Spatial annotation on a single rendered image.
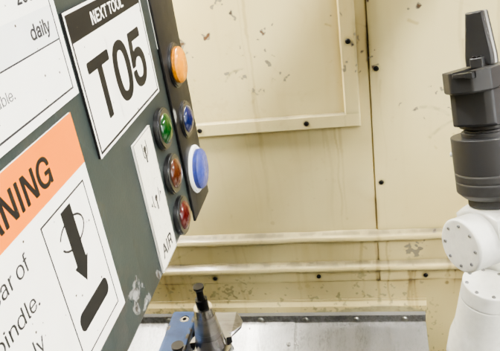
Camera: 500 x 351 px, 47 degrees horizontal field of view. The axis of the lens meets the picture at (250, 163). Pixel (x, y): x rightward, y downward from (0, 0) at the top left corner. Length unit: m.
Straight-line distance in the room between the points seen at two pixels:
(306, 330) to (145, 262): 1.12
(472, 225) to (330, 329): 0.78
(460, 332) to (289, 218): 0.56
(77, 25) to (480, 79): 0.48
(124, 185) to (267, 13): 0.83
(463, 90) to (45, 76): 0.50
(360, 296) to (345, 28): 0.63
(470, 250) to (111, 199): 0.49
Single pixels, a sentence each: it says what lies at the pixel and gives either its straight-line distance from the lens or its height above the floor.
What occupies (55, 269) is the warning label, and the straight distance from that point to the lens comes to 0.25.
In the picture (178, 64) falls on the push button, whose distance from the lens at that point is 0.40.
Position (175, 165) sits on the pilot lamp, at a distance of 0.38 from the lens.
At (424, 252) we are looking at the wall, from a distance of 1.33.
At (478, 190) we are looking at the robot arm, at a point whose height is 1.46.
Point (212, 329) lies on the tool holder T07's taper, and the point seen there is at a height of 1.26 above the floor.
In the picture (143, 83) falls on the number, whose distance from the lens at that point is 0.35.
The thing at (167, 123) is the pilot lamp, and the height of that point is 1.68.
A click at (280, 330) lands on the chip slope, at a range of 1.44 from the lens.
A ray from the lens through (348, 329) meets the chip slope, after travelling 1.43.
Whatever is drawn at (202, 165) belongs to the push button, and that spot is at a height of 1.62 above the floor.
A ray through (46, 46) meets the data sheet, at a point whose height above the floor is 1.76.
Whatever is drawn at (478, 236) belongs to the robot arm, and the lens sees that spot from 0.70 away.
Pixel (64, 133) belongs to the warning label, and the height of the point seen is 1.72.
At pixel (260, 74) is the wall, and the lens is 1.15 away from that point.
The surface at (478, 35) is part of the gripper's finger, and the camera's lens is 0.71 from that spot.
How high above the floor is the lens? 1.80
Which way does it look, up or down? 25 degrees down
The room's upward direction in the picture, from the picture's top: 9 degrees counter-clockwise
